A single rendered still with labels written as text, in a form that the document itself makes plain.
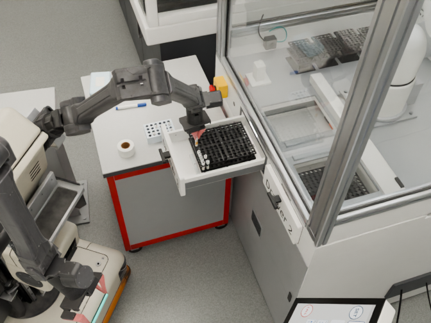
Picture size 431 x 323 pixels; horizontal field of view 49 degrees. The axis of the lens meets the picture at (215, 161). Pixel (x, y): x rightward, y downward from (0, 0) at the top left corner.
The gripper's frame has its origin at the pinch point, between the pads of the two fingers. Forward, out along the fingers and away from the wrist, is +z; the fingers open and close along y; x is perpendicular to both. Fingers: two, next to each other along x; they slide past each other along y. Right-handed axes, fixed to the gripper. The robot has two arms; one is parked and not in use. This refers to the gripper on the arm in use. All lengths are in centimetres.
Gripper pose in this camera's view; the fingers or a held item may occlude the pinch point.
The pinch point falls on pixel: (196, 136)
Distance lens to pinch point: 177.8
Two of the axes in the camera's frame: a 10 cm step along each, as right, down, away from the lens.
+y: 9.2, -3.2, 2.4
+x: -4.0, -7.0, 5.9
